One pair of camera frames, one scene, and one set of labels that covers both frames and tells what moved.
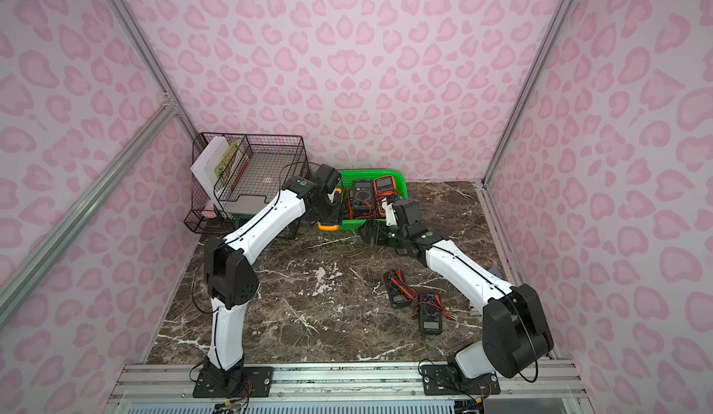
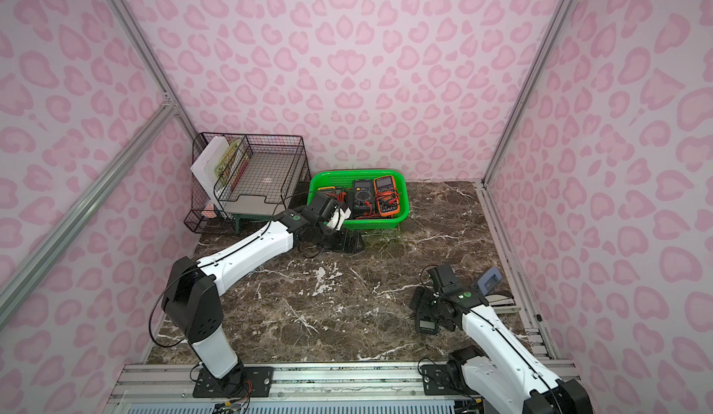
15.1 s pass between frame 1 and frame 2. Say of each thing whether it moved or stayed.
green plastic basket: stayed
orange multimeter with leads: stayed
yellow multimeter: moved
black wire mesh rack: stayed
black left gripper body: moved
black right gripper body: moved
